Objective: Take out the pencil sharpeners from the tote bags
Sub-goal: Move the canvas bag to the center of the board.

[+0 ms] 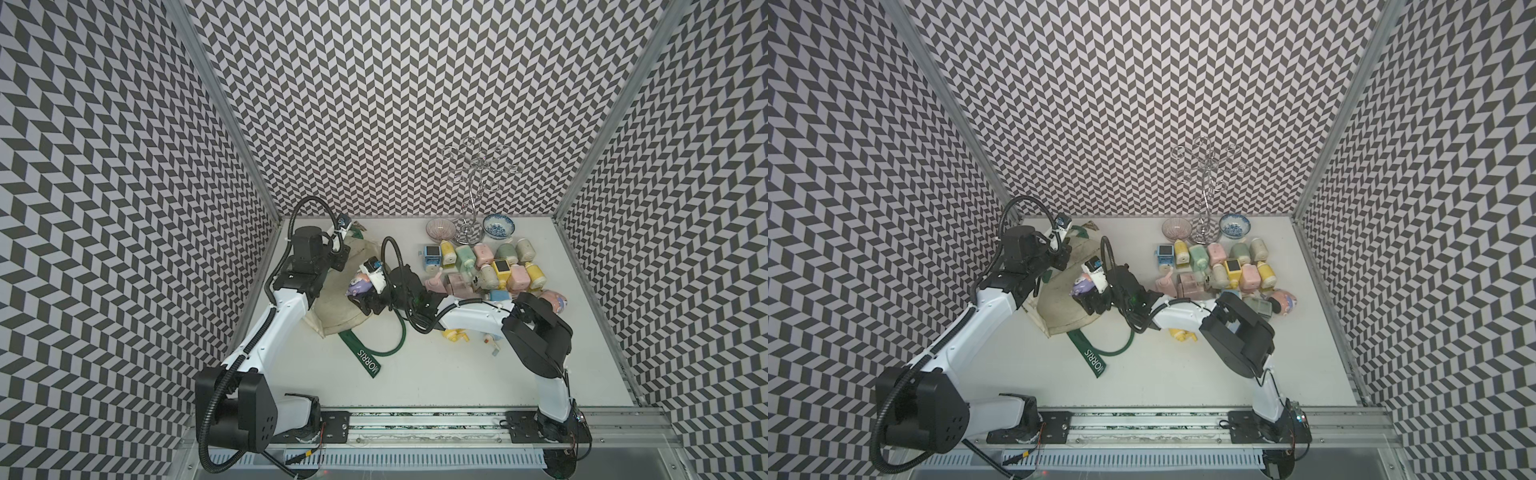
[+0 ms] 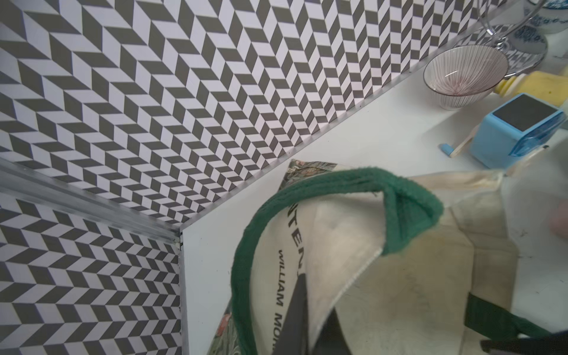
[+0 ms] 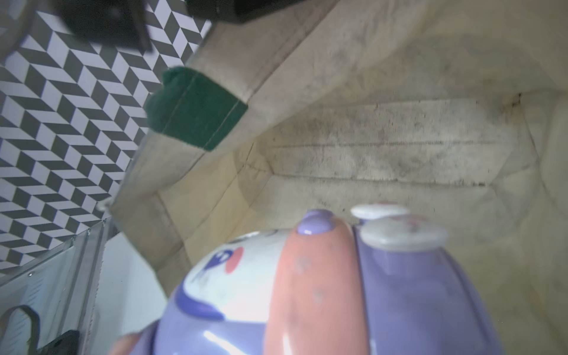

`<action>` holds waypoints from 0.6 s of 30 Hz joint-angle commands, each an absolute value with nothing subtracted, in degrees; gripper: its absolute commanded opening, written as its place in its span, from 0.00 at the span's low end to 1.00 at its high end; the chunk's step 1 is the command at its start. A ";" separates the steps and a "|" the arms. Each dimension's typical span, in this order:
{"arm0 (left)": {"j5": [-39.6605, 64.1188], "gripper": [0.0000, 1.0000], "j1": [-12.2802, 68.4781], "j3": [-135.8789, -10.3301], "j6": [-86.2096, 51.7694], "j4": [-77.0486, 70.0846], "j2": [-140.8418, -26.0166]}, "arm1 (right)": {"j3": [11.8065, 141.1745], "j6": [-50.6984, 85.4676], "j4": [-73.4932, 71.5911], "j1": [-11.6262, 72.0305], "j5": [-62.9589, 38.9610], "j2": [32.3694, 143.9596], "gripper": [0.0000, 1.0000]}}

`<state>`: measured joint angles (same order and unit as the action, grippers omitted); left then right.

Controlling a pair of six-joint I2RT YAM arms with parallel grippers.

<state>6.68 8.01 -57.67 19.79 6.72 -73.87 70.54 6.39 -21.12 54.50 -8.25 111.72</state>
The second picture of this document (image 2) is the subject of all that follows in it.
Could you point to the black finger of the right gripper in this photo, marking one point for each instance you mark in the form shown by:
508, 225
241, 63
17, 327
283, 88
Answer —
553, 344

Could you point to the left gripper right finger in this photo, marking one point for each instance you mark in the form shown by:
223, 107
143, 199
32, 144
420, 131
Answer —
331, 340

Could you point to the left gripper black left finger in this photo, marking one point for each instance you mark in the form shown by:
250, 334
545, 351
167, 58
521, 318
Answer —
293, 338

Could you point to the cream tote bag green handles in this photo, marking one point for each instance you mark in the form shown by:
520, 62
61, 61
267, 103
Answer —
419, 265

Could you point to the blue pencil sharpener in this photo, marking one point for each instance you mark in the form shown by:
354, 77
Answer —
511, 132

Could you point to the pink ceramic bowl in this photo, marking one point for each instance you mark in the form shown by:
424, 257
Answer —
464, 75

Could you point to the clear glass mug tree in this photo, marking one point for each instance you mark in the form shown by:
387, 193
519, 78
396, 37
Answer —
523, 45

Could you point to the blue white ceramic bowl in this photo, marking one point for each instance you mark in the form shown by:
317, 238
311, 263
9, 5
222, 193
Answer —
551, 18

